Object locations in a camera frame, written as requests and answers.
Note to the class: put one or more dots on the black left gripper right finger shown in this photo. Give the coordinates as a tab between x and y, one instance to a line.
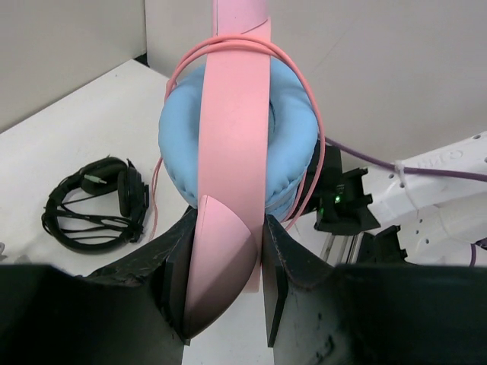
369	313

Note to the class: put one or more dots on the grey gaming headset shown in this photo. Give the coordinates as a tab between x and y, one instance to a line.
3	256

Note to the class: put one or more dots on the pink and blue cat-ear headphones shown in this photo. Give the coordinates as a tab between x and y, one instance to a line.
237	132

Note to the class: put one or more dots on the small black headphones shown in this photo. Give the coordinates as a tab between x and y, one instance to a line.
96	233

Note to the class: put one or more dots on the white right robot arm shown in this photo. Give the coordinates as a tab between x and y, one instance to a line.
427	210

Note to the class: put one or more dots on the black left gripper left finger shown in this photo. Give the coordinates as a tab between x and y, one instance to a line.
127	312

